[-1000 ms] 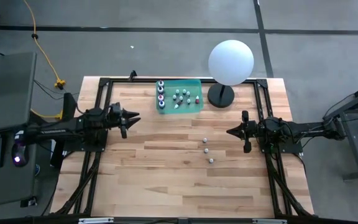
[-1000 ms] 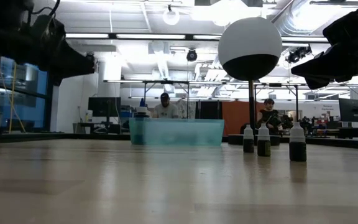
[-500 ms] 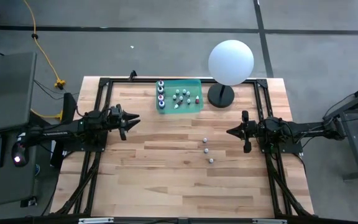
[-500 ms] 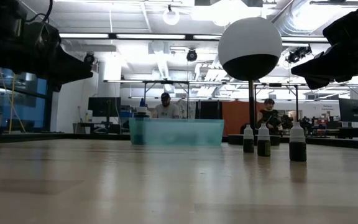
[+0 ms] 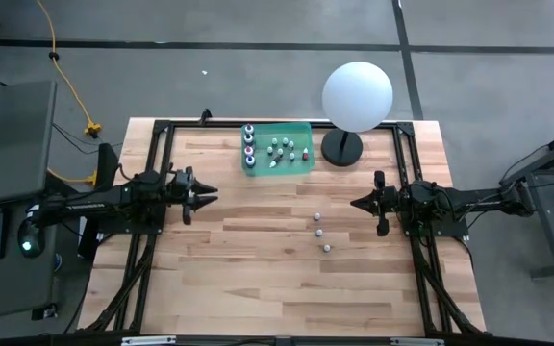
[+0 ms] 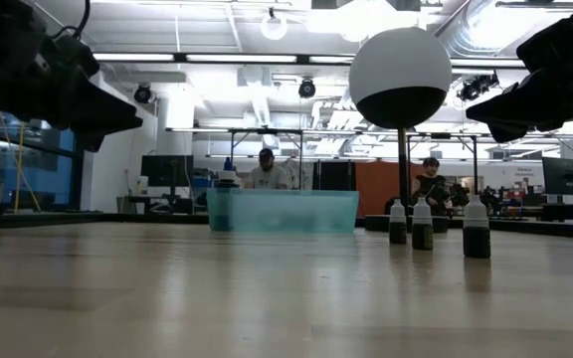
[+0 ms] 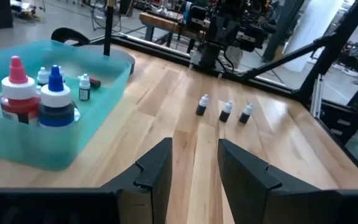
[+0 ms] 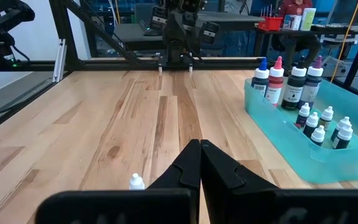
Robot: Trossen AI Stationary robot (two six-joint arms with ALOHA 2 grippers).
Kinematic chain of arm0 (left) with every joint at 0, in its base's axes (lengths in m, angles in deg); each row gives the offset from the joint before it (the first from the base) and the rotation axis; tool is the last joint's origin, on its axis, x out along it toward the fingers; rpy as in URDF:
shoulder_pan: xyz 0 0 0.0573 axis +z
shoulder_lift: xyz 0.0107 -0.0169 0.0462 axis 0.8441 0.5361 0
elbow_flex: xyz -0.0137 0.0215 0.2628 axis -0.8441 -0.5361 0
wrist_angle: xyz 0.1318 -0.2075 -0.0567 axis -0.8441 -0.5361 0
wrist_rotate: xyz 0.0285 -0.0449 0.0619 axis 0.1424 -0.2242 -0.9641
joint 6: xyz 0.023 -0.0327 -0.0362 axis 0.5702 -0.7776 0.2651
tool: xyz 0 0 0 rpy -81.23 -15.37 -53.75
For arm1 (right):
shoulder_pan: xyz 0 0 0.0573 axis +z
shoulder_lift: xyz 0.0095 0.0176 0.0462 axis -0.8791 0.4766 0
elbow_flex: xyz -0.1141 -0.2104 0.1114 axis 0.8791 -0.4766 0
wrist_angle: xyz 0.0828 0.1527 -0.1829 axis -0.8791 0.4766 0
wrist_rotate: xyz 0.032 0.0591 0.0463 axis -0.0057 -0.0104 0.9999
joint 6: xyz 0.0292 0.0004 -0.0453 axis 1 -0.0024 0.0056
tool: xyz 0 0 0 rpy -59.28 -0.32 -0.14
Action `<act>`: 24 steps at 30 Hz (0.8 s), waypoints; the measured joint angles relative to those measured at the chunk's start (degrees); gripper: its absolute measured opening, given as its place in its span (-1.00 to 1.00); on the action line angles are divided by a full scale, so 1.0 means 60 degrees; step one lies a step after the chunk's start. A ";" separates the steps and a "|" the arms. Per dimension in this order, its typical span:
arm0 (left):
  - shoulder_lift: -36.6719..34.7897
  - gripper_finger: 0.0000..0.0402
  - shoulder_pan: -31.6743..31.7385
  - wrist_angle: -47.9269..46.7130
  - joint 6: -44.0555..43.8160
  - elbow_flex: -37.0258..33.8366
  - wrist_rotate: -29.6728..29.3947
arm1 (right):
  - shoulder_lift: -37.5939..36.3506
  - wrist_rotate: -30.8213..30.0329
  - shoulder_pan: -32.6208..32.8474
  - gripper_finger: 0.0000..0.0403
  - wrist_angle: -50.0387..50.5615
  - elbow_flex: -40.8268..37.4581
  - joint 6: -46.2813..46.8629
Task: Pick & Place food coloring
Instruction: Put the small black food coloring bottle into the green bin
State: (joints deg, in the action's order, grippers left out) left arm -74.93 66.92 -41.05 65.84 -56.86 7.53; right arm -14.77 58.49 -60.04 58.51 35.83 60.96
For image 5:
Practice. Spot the grey side desk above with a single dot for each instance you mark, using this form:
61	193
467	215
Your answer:
12	288

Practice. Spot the white globe lamp black stand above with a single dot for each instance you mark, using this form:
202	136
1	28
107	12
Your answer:
358	96

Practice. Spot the large purple-cap food coloring bottle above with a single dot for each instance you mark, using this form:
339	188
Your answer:
248	129

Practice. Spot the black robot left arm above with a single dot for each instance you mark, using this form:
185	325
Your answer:
89	205

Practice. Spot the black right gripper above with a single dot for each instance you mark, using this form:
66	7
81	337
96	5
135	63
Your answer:
382	179

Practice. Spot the dark metal side stand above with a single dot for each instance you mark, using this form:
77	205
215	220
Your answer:
551	230

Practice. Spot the black upright panel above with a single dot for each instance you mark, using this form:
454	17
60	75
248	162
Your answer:
106	163

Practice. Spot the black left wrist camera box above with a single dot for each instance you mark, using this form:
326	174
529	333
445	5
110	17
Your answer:
176	194

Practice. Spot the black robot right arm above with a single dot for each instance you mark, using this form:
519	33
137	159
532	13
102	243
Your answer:
474	199

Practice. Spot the black computer mouse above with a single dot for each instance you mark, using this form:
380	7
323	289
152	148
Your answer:
29	240

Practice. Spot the large blue-cap food coloring bottle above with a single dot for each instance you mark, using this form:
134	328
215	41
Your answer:
250	161

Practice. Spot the small blue dropper bottle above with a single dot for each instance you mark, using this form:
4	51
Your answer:
269	150

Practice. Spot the black aluminium table frame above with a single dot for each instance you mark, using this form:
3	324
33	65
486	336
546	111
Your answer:
160	127

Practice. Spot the small dark green dropper bottle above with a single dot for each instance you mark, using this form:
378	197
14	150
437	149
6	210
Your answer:
326	248

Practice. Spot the silver metal bracket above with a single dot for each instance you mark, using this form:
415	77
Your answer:
416	341
147	341

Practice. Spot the small black clamp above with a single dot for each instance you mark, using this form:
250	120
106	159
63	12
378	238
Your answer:
205	115

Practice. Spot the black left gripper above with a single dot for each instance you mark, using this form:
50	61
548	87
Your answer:
188	218

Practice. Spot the teal translucent plastic tray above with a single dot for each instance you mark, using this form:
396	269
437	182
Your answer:
301	168

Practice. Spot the grey raised desk shelf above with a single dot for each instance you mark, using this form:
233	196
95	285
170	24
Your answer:
12	134

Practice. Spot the large black food coloring bottle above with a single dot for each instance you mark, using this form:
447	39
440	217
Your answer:
248	139

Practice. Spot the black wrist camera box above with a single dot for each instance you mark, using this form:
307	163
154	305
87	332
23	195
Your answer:
176	194
395	201

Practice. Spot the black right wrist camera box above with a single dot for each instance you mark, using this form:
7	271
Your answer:
395	201

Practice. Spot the large red-cap food coloring bottle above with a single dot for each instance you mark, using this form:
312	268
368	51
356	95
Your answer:
248	150

